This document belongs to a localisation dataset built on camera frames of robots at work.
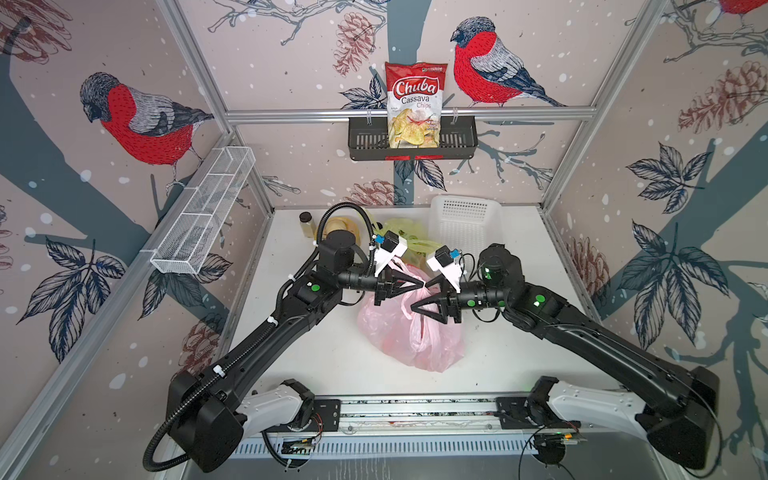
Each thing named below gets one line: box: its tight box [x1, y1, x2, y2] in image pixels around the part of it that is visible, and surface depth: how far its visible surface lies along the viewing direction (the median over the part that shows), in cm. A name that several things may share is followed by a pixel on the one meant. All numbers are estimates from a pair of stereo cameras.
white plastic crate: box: [428, 194, 503, 274], surface depth 116 cm
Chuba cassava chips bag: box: [385, 62, 448, 149], surface depth 87 cm
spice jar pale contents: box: [299, 211, 314, 238], surface depth 109 cm
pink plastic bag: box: [357, 260, 466, 373], surface depth 68 cm
